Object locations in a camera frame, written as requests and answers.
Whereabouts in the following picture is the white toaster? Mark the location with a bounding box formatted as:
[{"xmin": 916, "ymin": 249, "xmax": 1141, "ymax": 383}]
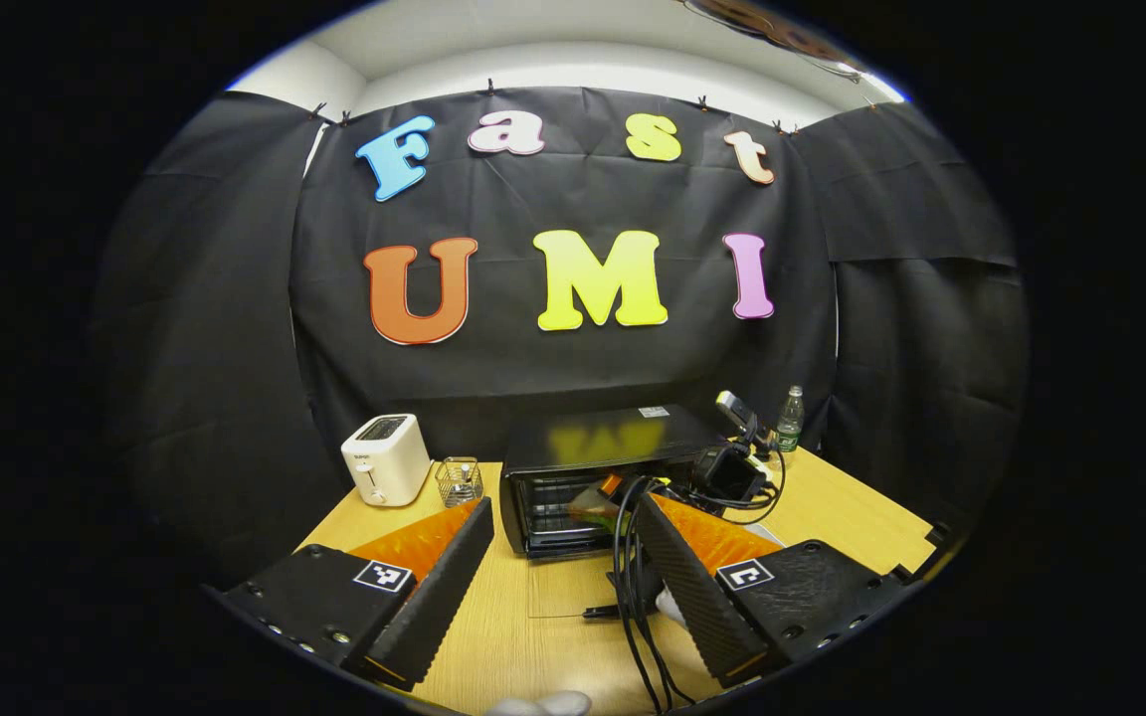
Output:
[{"xmin": 340, "ymin": 413, "xmax": 433, "ymax": 508}]

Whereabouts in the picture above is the clear plastic water bottle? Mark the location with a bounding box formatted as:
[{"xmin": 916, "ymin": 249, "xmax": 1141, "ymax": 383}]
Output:
[{"xmin": 775, "ymin": 385, "xmax": 806, "ymax": 453}]

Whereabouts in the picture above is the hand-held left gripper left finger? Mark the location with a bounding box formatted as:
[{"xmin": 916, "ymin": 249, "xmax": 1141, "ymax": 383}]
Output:
[{"xmin": 205, "ymin": 497, "xmax": 496, "ymax": 694}]

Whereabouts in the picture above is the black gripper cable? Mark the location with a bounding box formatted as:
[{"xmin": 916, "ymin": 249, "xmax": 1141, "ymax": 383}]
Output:
[{"xmin": 611, "ymin": 447, "xmax": 791, "ymax": 713}]

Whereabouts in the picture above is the row of small cloth clips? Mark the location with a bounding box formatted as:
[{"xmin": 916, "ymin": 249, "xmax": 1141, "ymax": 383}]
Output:
[{"xmin": 309, "ymin": 78, "xmax": 877, "ymax": 135}]

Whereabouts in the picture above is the black backdrop cloth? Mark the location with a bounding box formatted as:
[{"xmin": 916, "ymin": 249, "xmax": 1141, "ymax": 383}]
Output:
[{"xmin": 86, "ymin": 85, "xmax": 1032, "ymax": 588}]

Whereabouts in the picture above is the black electric oven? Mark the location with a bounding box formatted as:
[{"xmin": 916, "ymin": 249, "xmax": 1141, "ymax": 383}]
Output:
[{"xmin": 498, "ymin": 403, "xmax": 733, "ymax": 621}]

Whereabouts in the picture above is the brown round fixture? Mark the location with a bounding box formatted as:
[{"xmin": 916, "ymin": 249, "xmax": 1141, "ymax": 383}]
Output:
[{"xmin": 680, "ymin": 0, "xmax": 867, "ymax": 83}]

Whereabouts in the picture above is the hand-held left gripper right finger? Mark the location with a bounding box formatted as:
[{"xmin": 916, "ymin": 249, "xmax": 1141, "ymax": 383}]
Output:
[{"xmin": 633, "ymin": 492, "xmax": 922, "ymax": 689}]

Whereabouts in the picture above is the small wire basket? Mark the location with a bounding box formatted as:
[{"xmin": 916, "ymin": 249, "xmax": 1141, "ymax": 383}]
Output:
[{"xmin": 434, "ymin": 455, "xmax": 485, "ymax": 509}]

